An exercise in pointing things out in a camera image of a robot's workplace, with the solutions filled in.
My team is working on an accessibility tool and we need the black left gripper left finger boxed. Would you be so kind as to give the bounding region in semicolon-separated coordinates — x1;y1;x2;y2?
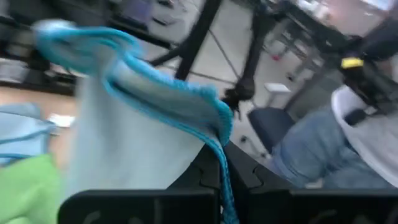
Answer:
167;144;221;190

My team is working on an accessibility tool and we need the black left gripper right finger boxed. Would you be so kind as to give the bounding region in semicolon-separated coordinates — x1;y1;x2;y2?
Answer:
223;141;293;191

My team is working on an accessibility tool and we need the green microfiber towel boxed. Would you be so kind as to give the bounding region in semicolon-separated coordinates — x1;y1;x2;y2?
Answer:
0;154;62;224

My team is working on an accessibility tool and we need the dark blue office chair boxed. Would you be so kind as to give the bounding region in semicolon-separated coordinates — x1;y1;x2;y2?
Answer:
248;107;295;155

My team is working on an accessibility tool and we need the person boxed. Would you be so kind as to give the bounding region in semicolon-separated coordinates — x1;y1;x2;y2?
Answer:
270;83;398;190

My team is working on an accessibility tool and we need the yellow tape tag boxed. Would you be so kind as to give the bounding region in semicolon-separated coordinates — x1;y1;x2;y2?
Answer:
341;57;364;69

